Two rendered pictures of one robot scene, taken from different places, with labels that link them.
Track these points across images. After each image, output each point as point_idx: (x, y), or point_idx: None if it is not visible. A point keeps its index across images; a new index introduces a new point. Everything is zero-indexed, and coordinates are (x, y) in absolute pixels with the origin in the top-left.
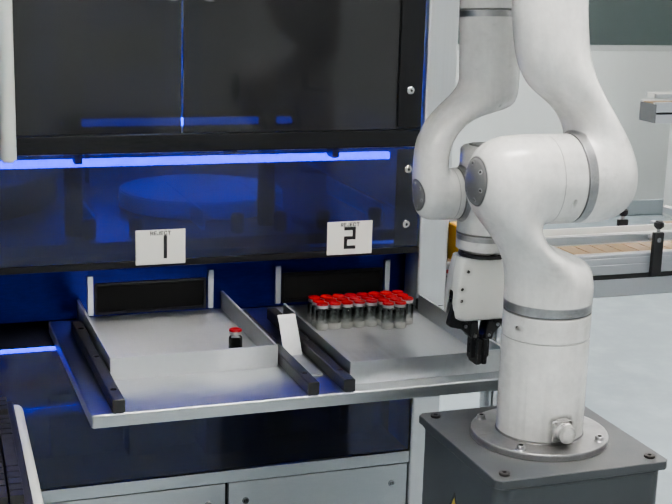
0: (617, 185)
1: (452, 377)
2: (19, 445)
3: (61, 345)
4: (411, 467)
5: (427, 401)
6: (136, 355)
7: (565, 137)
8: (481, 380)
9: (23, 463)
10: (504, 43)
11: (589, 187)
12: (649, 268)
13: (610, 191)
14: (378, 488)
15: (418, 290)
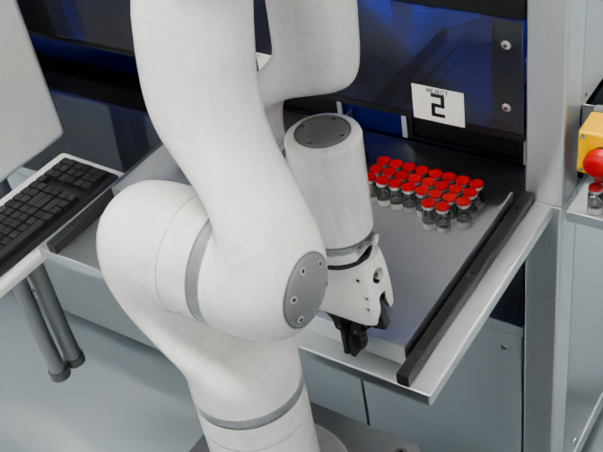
0: (225, 318)
1: (339, 346)
2: (42, 234)
3: None
4: (526, 343)
5: (542, 293)
6: (182, 175)
7: (189, 222)
8: (356, 368)
9: (14, 257)
10: (285, 15)
11: (188, 306)
12: None
13: (218, 321)
14: (490, 344)
15: (526, 182)
